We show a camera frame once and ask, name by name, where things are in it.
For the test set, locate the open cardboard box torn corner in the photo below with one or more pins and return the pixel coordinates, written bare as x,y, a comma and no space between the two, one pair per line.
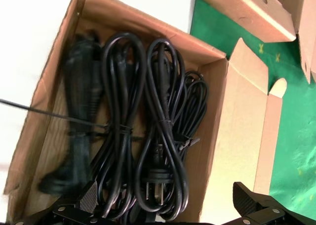
247,12

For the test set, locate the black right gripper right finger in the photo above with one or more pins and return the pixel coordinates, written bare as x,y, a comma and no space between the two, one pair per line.
261,210

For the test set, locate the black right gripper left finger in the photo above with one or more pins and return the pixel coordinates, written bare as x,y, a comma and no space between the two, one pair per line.
74,213

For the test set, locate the green table cloth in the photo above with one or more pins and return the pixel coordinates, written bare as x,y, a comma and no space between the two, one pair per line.
296,123

